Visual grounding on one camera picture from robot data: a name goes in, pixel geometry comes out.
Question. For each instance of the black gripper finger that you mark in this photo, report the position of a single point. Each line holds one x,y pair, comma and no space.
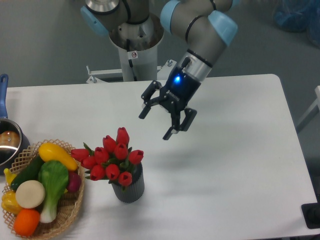
177,126
147,100

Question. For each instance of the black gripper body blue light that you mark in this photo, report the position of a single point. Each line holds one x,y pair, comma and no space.
177,91

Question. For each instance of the red tulip bouquet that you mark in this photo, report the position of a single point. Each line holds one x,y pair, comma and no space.
115,161

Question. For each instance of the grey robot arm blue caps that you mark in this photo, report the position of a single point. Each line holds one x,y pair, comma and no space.
202,24

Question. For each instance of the dark grey ribbed vase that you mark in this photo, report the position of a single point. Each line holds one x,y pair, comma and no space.
135,190

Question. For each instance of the yellow squash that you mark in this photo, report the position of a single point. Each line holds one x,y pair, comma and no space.
52,152

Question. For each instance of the green bok choy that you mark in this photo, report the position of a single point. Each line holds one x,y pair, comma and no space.
54,177

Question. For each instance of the white furniture leg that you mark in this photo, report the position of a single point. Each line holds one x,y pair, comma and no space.
310,113

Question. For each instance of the woven wicker basket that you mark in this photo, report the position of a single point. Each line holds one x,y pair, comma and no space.
67,208

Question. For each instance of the dark green cucumber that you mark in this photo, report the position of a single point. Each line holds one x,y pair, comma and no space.
30,172

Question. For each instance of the blue plastic bag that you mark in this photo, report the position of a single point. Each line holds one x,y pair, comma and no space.
299,16

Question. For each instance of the round cream white vegetable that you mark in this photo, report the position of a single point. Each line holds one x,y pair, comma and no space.
30,194

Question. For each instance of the black device at table edge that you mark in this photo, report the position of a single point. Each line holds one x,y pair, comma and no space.
311,214

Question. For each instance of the yellow banana tip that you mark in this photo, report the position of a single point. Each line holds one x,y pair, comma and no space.
9,176

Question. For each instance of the orange fruit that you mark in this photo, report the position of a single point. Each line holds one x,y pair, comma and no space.
26,222

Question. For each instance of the yellow bell pepper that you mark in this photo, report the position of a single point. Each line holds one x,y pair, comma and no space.
9,202

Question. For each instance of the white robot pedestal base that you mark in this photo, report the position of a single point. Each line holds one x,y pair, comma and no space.
137,46

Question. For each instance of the saucepan with blue handle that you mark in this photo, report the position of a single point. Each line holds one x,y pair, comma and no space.
12,139

